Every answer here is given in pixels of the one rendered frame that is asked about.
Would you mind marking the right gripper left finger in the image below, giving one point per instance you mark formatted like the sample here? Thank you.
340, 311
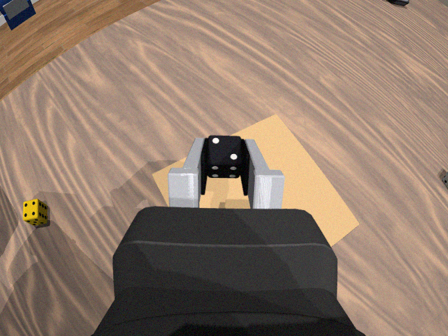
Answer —
187, 184

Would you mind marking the yellow die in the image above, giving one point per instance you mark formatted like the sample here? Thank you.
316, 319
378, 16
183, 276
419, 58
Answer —
35, 212

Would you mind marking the tan flat mat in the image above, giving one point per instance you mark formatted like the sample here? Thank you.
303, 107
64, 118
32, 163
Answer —
306, 187

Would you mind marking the white die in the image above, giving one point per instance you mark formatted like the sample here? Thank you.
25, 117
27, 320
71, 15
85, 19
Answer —
445, 179

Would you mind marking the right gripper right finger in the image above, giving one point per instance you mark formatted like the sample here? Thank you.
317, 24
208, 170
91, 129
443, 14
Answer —
263, 186

